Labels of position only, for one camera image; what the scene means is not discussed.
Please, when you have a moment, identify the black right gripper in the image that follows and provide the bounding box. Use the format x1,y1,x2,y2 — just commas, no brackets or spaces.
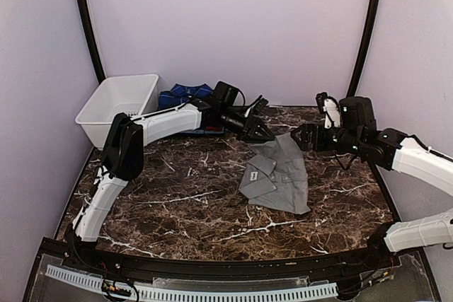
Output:
292,122,364,156

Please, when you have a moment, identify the left black frame post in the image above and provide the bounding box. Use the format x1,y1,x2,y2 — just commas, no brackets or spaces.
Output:
76,0,106,83

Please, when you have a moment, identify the black front rail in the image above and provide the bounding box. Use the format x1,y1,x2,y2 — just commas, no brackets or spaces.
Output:
39,238,413,281

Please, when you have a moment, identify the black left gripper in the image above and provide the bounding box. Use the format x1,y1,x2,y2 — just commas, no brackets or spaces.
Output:
219,106,275,141

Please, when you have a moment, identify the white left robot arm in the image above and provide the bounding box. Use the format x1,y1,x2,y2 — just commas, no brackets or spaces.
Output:
70,81,275,243

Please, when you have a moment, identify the black red folded shirt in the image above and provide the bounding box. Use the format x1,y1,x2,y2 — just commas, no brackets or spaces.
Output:
203,125,224,133

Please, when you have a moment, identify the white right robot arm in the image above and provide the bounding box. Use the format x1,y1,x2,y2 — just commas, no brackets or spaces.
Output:
290,92,452,269

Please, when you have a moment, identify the black frame post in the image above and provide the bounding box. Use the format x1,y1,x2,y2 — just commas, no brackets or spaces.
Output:
76,0,106,83
346,0,379,97

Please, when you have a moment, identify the light blue folded shirt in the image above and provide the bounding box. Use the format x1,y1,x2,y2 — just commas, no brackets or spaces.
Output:
178,129,225,136

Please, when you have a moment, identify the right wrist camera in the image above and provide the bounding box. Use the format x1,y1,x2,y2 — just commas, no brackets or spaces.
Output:
316,92,341,129

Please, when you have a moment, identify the grey long sleeve shirt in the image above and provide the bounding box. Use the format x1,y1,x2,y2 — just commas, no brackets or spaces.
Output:
239,133,310,215

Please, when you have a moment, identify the right black frame post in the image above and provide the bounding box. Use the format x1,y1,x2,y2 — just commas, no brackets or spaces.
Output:
346,0,379,97

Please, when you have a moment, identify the white slotted cable duct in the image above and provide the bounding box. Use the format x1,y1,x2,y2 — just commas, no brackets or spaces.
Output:
45,265,338,301

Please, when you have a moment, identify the white plastic bin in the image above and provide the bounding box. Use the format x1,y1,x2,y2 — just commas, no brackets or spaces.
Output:
75,74,159,150

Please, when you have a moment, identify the blue plaid folded shirt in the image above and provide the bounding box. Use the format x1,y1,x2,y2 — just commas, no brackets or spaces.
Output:
158,84,213,110

